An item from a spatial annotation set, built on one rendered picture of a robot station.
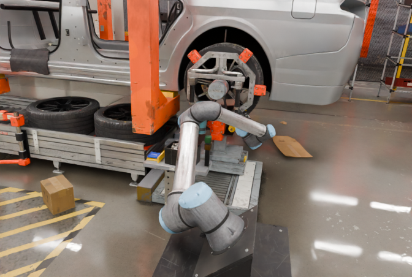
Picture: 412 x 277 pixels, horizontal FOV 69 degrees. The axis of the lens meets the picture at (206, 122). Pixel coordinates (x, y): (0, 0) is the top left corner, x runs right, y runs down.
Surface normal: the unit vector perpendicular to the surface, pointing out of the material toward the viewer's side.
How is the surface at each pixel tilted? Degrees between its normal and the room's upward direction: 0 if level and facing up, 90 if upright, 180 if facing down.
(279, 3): 90
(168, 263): 0
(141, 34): 90
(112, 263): 0
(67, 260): 0
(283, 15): 90
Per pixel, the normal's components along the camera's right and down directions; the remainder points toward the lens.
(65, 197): 0.68, 0.27
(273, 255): 0.04, -0.94
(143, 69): -0.23, 0.31
